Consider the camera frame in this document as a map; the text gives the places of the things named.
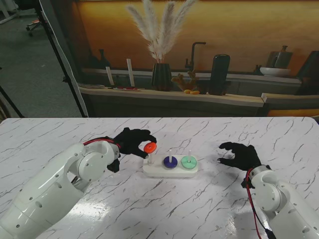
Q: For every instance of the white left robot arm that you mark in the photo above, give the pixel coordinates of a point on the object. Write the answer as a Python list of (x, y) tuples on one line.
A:
[(62, 179)]

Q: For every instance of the black ribbed vase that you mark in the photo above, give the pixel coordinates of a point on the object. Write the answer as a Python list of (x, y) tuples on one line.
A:
[(162, 77)]

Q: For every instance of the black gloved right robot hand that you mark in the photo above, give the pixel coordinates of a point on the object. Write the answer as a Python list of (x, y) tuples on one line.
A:
[(246, 156)]

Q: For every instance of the yellow orange fruit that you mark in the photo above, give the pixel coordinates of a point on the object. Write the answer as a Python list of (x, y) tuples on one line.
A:
[(193, 92)]

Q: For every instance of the white pampas grass bunch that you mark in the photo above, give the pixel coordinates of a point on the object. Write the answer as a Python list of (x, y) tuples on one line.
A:
[(162, 37)]

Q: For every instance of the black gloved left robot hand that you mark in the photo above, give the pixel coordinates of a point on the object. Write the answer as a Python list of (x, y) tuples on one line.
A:
[(130, 142)]

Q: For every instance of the white bowl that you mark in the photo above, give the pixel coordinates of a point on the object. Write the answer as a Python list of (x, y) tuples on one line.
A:
[(274, 71)]

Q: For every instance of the tall white candle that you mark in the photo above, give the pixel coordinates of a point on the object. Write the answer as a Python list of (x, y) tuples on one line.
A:
[(130, 72)]

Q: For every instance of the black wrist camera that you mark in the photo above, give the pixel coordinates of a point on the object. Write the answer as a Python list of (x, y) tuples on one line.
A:
[(114, 166), (244, 183)]

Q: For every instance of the white-edged kitchen backdrop panel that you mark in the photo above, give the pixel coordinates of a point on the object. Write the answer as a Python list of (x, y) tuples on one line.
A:
[(62, 37)]

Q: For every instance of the brown plush toy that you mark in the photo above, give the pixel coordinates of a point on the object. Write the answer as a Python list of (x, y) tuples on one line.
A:
[(190, 82)]

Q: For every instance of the black kitchen faucet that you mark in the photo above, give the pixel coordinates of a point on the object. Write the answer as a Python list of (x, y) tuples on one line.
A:
[(193, 54)]

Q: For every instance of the white three-rod Hanoi tower base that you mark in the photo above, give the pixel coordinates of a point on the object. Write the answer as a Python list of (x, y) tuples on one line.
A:
[(172, 173)]

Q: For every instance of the office chair with orange seat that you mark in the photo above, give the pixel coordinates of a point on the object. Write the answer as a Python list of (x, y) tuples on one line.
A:
[(33, 25)]

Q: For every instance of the tall black cylinder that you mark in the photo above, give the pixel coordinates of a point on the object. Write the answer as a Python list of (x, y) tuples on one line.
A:
[(220, 72)]

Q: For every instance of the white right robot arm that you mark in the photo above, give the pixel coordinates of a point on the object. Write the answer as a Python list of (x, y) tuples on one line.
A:
[(274, 194)]

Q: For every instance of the black tripod stand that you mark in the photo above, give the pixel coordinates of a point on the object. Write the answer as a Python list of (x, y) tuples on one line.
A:
[(64, 79), (11, 101)]

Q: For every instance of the small dark jar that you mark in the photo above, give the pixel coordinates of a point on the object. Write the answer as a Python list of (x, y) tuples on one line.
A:
[(258, 70)]

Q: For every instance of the short white candle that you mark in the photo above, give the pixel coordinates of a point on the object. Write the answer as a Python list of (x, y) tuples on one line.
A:
[(109, 76)]

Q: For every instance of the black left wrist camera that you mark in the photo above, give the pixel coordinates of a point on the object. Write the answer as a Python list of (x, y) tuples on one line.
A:
[(114, 166)]

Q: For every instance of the dark teal box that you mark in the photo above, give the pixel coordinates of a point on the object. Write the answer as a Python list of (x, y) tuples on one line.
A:
[(309, 74)]

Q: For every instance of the wooden board with red pieces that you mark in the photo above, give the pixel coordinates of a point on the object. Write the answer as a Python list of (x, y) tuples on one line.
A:
[(124, 88)]

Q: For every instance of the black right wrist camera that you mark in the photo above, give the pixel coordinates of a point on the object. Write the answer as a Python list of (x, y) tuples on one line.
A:
[(244, 183)]

